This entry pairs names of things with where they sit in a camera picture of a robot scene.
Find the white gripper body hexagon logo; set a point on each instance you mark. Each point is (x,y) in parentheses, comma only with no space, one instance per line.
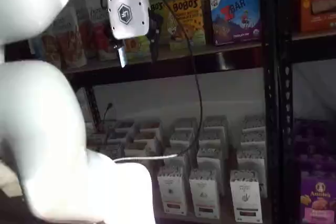
(128,11)

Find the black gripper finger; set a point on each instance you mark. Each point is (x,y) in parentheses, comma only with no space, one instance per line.
(155,45)
(123,56)

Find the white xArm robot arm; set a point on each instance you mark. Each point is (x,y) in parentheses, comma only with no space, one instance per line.
(39,129)

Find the green Bobo's apple pie box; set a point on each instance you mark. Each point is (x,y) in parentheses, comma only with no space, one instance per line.
(137,48)

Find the yellow Bobo's peanut butter box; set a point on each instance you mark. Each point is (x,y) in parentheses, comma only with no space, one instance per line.
(189,24)

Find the blue Z Bar box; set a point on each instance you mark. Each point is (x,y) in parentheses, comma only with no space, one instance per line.
(236,11)

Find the white box pink strip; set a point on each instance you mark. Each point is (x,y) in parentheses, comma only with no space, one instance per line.
(204,197)
(210,155)
(213,137)
(215,123)

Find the orange snack box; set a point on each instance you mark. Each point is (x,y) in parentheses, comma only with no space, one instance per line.
(317,3)

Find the purple Annie's box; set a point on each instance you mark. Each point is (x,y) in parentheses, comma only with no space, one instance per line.
(315,145)
(317,203)

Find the red granola bag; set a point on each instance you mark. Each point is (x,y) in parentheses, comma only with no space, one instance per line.
(97,30)

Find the orange granola bag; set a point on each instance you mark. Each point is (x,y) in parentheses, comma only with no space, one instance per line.
(71,40)

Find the brown granola bag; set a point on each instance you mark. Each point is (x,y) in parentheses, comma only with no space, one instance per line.
(50,51)

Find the black metal shelf frame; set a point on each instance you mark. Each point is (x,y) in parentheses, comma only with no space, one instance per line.
(286,103)
(269,103)

